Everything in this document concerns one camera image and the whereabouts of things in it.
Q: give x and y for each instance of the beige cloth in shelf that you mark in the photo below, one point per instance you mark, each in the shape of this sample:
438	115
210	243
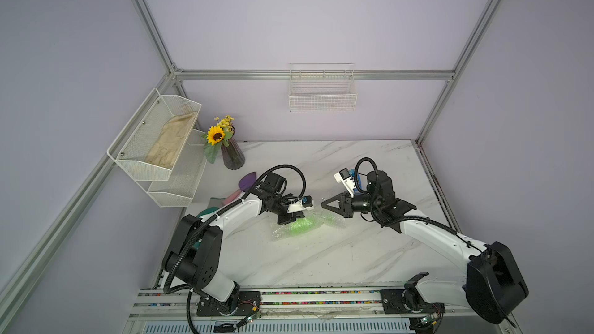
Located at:
169	144

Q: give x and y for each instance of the clear bubble wrap sheet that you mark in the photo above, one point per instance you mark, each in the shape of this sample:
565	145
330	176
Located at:
281	232

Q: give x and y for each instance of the purple pink spatula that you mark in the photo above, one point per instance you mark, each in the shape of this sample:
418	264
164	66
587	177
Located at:
245	183

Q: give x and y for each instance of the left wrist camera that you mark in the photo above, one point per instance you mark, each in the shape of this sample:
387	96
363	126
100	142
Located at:
301	204

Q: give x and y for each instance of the dark glass flower vase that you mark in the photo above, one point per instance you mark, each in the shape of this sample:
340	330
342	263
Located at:
232	155

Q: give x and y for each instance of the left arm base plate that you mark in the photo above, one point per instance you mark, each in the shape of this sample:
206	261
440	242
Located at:
227	305

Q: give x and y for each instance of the white wire wall basket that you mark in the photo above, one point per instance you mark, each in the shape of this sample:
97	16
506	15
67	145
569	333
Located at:
322	87

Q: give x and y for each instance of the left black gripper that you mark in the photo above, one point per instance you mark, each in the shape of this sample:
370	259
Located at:
289	217

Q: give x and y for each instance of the aluminium rail front frame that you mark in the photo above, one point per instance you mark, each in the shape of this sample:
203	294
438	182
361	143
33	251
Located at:
368	309

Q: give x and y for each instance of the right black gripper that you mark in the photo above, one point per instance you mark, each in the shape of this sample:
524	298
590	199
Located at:
346	207

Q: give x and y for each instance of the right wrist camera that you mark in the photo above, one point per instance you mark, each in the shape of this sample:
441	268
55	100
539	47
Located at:
345	177

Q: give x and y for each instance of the green plastic wine glass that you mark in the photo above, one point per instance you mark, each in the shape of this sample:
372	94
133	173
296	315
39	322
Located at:
310	222

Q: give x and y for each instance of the blue tape dispenser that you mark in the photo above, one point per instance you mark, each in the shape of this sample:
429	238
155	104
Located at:
358	180

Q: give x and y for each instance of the green silicone spatula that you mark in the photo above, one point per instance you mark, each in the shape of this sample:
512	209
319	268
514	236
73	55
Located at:
204	215

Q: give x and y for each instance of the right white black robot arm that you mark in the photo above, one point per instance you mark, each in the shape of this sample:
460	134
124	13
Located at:
491	283

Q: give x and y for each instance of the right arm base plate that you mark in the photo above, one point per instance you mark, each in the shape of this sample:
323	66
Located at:
407	301

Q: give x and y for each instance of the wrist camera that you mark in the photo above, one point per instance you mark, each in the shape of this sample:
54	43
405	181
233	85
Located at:
345	177
301	204

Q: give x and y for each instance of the artificial sunflower bouquet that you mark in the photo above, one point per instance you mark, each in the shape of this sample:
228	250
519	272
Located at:
217	137

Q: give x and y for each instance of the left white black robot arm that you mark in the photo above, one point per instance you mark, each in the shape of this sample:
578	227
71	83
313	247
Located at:
193	256

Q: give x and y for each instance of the white mesh two-tier shelf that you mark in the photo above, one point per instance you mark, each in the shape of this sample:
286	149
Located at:
168	188

